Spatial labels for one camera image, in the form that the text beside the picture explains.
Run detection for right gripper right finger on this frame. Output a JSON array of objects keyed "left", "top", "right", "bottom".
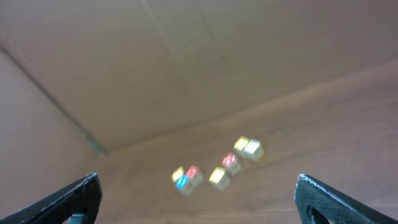
[{"left": 294, "top": 174, "right": 397, "bottom": 224}]

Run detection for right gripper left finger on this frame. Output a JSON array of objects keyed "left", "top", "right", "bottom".
[{"left": 1, "top": 173, "right": 102, "bottom": 224}]

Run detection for yellow block far left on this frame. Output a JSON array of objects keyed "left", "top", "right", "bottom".
[{"left": 171, "top": 166, "right": 185, "bottom": 183}]

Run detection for blue X block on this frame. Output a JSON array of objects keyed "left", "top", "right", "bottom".
[{"left": 175, "top": 175, "right": 194, "bottom": 196}]

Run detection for plain wooden block far right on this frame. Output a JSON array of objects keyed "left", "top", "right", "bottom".
[{"left": 243, "top": 139, "right": 264, "bottom": 161}]

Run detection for red M block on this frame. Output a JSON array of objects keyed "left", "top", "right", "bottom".
[{"left": 185, "top": 166, "right": 204, "bottom": 187}]

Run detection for cardboard sheet background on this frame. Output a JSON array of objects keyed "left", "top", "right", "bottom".
[{"left": 1, "top": 0, "right": 397, "bottom": 223}]

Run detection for yellow block far right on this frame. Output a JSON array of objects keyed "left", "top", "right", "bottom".
[{"left": 233, "top": 136, "right": 249, "bottom": 157}]

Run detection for red O block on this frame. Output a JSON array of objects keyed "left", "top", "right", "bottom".
[{"left": 221, "top": 153, "right": 241, "bottom": 176}]

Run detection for yellow C block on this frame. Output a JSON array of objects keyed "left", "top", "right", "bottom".
[{"left": 208, "top": 167, "right": 230, "bottom": 191}]

